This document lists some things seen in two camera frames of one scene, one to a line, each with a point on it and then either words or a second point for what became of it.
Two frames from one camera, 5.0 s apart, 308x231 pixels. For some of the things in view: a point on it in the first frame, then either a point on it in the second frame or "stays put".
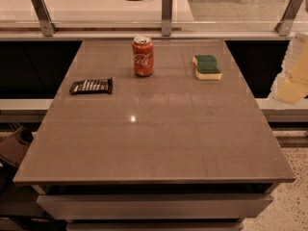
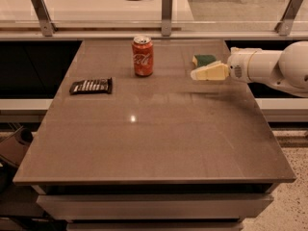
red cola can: x=143 y=55 stays put
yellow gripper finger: x=289 y=90 to x=238 y=61
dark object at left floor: x=15 y=145 stays put
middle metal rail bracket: x=166 y=14 stays put
